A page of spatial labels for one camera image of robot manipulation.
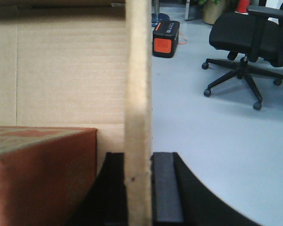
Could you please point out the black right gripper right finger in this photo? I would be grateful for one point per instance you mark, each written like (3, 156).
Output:
(179, 198)

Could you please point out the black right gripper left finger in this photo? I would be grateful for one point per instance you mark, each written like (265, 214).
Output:
(106, 201)

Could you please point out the large brown cardboard box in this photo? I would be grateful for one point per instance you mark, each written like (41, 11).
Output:
(83, 64)

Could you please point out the red printed cardboard box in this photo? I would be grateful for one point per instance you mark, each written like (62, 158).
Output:
(45, 173)

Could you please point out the black orange power station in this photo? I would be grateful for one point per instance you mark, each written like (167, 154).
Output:
(165, 38)

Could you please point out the black office chair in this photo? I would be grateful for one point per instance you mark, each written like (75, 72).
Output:
(247, 37)

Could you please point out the beige plant pot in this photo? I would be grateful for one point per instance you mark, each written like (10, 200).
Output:
(212, 11)

